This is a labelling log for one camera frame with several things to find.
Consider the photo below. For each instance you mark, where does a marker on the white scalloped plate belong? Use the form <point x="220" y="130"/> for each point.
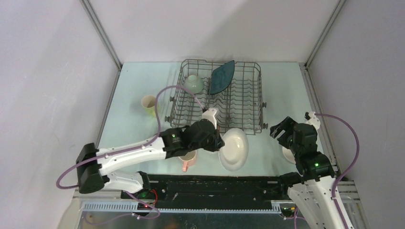
<point x="234" y="153"/>

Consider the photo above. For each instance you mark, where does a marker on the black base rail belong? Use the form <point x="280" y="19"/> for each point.
<point x="192" y="192"/>

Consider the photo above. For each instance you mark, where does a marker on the wrist white camera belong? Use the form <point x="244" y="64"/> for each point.
<point x="311" y="119"/>
<point x="210" y="114"/>

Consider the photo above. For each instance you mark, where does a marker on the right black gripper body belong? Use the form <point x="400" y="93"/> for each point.
<point x="293" y="146"/>

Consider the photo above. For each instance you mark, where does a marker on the controller board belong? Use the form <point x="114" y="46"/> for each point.
<point x="145" y="207"/>
<point x="288" y="212"/>

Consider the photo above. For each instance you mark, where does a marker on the yellow green mug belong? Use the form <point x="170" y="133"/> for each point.
<point x="150" y="105"/>

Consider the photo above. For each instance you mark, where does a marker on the grey wire dish rack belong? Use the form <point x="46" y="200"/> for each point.
<point x="240" y="105"/>

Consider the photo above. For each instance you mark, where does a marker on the white ceramic bowl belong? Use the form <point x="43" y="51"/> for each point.
<point x="287" y="153"/>

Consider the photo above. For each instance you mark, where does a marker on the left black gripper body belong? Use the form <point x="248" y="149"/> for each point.
<point x="210" y="143"/>

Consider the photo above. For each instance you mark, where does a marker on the left controller board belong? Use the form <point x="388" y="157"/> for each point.
<point x="145" y="207"/>

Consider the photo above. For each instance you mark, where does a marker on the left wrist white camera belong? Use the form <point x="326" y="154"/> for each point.
<point x="210" y="114"/>

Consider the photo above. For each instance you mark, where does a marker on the teal square plate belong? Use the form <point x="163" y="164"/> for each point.
<point x="222" y="77"/>

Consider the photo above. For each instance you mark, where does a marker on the pale green ceramic bowl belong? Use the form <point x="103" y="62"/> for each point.
<point x="194" y="84"/>

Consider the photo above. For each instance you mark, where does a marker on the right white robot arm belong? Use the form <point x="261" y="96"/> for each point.
<point x="313" y="187"/>

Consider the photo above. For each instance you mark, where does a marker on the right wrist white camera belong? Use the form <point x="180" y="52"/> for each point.
<point x="311" y="119"/>

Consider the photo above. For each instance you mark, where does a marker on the pink mug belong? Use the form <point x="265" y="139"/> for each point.
<point x="188" y="160"/>

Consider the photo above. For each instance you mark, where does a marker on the right controller board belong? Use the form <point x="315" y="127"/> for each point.
<point x="288" y="212"/>

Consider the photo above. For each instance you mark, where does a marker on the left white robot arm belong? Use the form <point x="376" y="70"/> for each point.
<point x="99" y="168"/>

